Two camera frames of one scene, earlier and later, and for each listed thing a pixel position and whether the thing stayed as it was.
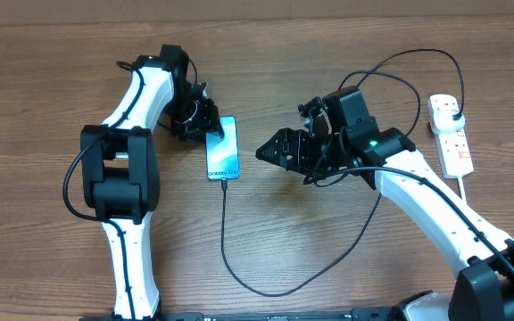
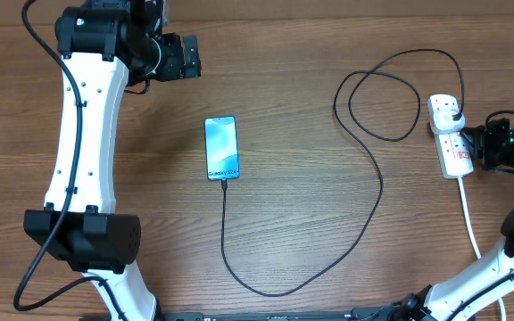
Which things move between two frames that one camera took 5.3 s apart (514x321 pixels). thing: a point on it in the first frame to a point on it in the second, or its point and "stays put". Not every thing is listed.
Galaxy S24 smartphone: [222, 153] stays put
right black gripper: [301, 162] to [477, 136]
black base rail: [382, 314] stays put
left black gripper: [207, 120] to [176, 68]
